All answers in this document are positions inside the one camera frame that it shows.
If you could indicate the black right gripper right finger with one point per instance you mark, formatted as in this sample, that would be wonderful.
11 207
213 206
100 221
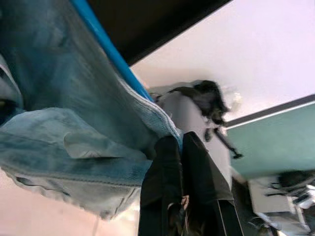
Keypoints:
206 177

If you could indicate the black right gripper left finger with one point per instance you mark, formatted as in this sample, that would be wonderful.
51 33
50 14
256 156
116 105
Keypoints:
162 184

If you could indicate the pale grey garment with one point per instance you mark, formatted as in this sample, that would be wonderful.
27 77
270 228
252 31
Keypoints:
61 110

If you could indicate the blue plastic hanger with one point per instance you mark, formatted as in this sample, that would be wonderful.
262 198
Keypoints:
110 46

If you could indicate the white shelf unit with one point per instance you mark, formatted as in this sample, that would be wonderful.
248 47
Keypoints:
278 201

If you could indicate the grey ottoman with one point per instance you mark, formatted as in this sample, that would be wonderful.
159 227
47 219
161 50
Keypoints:
177 105

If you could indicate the black door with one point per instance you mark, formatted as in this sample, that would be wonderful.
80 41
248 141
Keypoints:
147 24

